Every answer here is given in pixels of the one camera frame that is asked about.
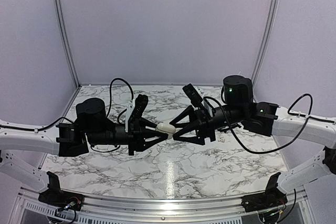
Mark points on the aluminium corner post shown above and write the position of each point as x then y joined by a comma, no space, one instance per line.
66,43
265,39

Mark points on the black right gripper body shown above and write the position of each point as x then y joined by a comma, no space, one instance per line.
238,113

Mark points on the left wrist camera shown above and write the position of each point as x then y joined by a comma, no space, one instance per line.
135,110

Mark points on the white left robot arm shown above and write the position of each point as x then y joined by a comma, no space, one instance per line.
61,139

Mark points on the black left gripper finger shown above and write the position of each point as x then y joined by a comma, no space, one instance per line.
144,124
143,141

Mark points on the left aluminium corner post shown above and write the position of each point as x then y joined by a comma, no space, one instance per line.
66,43

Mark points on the white oval charging case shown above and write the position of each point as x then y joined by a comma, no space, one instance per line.
167,129

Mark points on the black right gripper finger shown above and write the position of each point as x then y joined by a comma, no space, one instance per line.
194,135
191,113

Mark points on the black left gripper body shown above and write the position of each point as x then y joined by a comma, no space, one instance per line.
101,138

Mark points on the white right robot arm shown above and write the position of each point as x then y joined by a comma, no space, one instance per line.
200,121

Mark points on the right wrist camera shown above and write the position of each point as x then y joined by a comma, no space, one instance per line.
195,98

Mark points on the right aluminium corner post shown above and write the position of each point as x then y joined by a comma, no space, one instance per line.
265,39

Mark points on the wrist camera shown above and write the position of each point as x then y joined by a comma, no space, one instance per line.
195,98
135,110

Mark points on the aluminium front rail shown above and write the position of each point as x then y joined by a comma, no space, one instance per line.
107,209

